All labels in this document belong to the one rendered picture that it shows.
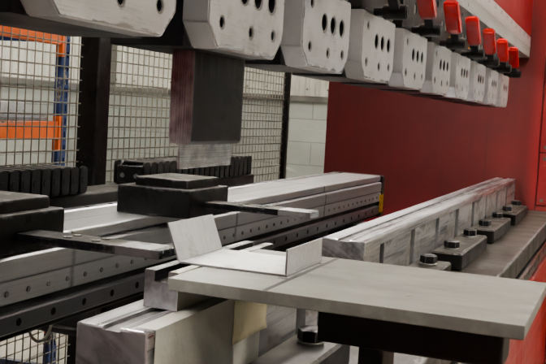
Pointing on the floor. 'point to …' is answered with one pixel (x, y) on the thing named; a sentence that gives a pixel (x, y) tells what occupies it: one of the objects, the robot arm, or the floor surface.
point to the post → (93, 120)
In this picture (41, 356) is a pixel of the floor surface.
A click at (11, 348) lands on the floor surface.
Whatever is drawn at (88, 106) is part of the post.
